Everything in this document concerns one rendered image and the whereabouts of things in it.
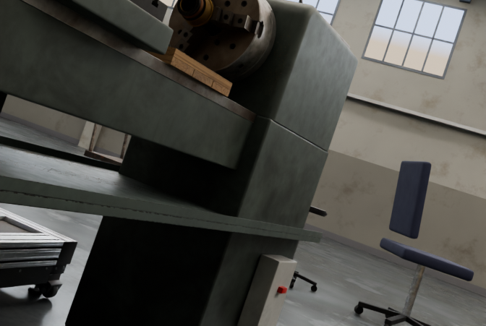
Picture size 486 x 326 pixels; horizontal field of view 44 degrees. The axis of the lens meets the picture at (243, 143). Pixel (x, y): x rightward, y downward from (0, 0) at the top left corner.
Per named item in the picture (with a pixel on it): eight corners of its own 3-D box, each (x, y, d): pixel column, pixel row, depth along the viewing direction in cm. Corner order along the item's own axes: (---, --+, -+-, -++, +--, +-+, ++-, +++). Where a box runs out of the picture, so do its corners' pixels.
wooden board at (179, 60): (129, 69, 183) (133, 56, 183) (228, 97, 167) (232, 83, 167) (60, 34, 157) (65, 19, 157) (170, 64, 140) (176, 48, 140)
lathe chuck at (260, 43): (165, 58, 198) (211, -28, 197) (240, 96, 184) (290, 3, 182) (150, 48, 190) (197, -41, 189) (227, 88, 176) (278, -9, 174)
